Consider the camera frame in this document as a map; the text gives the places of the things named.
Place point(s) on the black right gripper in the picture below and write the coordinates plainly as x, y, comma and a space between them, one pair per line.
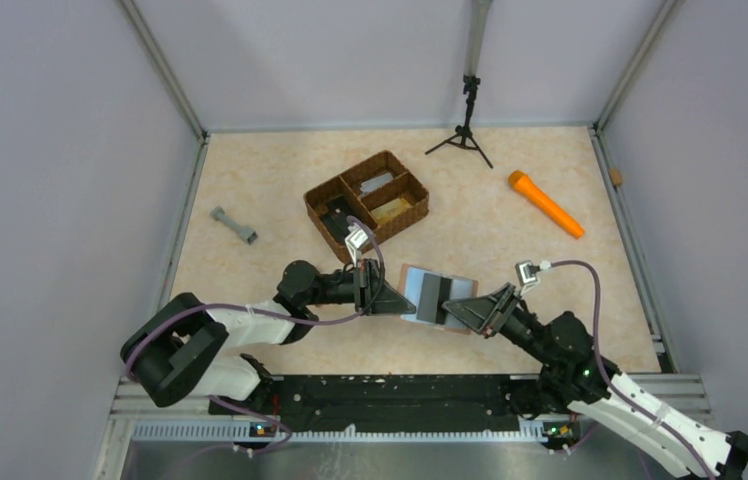
502, 310

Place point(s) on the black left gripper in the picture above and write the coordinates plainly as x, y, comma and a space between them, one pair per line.
369, 287

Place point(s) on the brown leather card holder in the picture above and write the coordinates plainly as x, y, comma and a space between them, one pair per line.
410, 286

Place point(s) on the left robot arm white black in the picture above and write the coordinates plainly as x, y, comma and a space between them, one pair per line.
182, 349

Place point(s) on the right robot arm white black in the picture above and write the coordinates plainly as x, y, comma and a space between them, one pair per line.
574, 379

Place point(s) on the gold card in basket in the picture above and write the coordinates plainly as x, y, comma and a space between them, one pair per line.
388, 211

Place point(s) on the silver card in basket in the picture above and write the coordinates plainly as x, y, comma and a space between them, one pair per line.
372, 184

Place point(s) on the black object in basket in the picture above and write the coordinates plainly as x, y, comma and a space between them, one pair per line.
335, 219

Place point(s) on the brown wicker divided basket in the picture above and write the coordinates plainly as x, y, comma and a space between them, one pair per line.
346, 186

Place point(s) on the orange flashlight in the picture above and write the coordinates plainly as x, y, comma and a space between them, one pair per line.
522, 184

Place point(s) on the black mini tripod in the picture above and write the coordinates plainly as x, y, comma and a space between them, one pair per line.
463, 137

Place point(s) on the grey plastic connector piece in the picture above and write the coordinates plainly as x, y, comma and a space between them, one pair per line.
245, 233

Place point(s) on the small tan block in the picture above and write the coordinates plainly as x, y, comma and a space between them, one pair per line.
615, 176

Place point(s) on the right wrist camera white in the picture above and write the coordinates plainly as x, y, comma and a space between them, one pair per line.
527, 274

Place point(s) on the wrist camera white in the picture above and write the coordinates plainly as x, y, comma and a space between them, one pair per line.
527, 274
356, 240

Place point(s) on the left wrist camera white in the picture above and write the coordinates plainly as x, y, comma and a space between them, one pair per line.
356, 240

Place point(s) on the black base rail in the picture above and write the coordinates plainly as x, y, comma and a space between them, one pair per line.
404, 403

